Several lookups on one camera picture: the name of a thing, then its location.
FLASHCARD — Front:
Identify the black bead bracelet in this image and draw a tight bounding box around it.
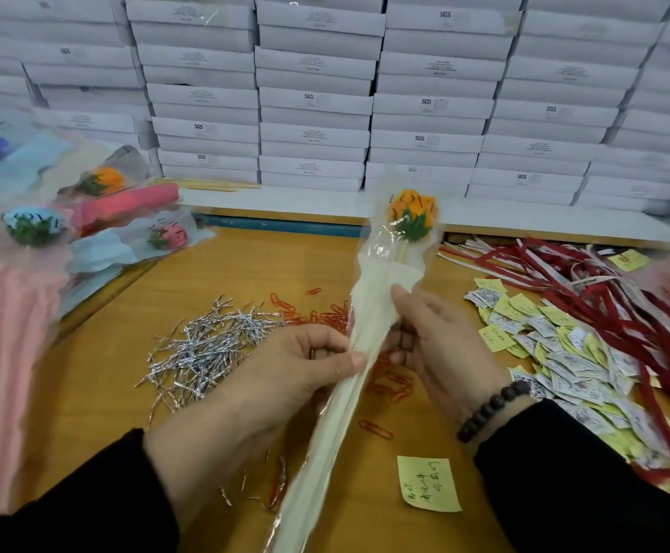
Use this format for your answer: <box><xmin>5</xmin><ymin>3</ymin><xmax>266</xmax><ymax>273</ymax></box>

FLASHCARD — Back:
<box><xmin>456</xmin><ymin>379</ymin><xmax>535</xmax><ymax>445</ymax></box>

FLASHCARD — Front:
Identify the pile of red ribbons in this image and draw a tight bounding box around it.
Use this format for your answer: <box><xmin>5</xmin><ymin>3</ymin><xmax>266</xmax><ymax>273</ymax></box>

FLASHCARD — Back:
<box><xmin>439</xmin><ymin>236</ymin><xmax>670</xmax><ymax>508</ymax></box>

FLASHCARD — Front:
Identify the wall of stacked white boxes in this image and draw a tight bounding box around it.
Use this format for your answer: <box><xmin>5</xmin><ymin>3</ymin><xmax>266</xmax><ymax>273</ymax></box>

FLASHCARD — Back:
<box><xmin>0</xmin><ymin>0</ymin><xmax>670</xmax><ymax>217</ymax></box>

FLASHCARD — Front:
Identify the pile of flowers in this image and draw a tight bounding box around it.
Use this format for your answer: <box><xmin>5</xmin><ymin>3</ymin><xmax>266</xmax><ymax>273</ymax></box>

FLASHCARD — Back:
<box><xmin>0</xmin><ymin>103</ymin><xmax>215</xmax><ymax>528</ymax></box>

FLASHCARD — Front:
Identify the person's right hand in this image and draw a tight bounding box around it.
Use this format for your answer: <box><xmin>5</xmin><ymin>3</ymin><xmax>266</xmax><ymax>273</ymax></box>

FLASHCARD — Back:
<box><xmin>383</xmin><ymin>284</ymin><xmax>532</xmax><ymax>431</ymax></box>

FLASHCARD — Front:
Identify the orange rose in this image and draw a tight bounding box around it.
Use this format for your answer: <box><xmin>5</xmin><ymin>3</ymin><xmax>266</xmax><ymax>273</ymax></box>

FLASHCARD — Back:
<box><xmin>268</xmin><ymin>172</ymin><xmax>443</xmax><ymax>553</ymax></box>

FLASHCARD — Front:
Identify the pile of yellow white tags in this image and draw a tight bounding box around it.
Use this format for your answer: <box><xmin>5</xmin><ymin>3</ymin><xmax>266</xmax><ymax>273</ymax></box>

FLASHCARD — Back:
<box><xmin>396</xmin><ymin>216</ymin><xmax>670</xmax><ymax>514</ymax></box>

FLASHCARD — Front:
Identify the pile of orange paper clips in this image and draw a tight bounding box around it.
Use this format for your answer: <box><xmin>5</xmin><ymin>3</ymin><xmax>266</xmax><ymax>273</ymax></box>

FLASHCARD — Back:
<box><xmin>268</xmin><ymin>287</ymin><xmax>417</xmax><ymax>442</ymax></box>

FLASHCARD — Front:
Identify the person's left forearm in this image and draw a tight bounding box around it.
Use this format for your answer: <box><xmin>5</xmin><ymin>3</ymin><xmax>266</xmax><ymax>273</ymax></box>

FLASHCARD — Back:
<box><xmin>0</xmin><ymin>428</ymin><xmax>183</xmax><ymax>553</ymax></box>

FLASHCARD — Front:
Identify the wooden sticks bundle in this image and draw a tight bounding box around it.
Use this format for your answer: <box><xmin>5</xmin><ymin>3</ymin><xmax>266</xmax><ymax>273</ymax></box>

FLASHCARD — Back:
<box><xmin>176</xmin><ymin>179</ymin><xmax>261</xmax><ymax>192</ymax></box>

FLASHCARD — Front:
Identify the person's right forearm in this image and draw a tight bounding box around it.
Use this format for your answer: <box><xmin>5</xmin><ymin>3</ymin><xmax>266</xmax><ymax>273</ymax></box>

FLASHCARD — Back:
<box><xmin>473</xmin><ymin>399</ymin><xmax>670</xmax><ymax>553</ymax></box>

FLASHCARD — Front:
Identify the pile of silver twist ties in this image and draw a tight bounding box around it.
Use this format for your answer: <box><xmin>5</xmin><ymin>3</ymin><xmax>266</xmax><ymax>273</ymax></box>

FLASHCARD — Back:
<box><xmin>137</xmin><ymin>296</ymin><xmax>290</xmax><ymax>508</ymax></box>

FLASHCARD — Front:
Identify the long white board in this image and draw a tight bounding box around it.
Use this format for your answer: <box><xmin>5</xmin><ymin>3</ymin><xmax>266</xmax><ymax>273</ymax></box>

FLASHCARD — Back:
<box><xmin>179</xmin><ymin>184</ymin><xmax>670</xmax><ymax>247</ymax></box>

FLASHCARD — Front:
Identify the person's left hand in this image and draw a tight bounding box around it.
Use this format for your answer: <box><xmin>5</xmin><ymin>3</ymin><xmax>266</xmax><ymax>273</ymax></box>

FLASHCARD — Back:
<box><xmin>144</xmin><ymin>324</ymin><xmax>369</xmax><ymax>531</ymax></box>

